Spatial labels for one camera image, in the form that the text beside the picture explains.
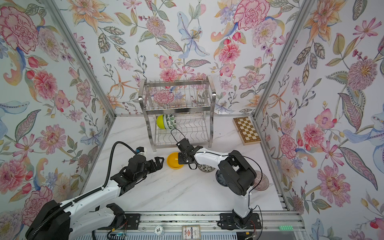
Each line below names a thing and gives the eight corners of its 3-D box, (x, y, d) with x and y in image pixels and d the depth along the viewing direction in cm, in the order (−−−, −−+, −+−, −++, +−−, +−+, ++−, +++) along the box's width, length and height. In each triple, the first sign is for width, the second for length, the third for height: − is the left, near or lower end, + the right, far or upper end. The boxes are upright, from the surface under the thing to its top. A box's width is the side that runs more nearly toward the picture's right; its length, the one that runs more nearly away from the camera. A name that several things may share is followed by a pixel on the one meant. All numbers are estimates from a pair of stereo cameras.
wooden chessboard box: (243, 145, 106) (244, 142, 103) (232, 121, 121) (233, 117, 118) (260, 143, 107) (262, 140, 104) (247, 119, 122) (249, 116, 120)
